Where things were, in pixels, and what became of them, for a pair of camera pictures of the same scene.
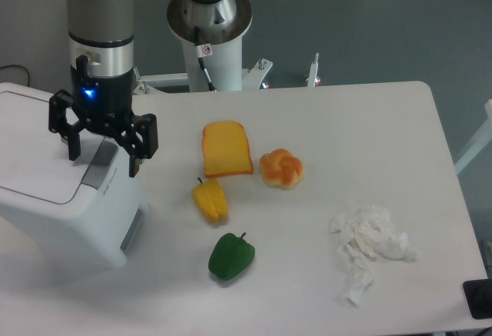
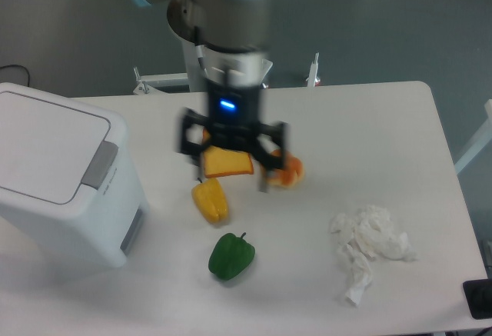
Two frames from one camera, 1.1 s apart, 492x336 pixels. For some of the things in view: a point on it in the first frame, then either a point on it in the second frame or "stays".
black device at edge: x=478 y=295 stays
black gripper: x=105 y=103 to x=233 y=113
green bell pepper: x=230 y=254 stays
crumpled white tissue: x=369 y=234 stays
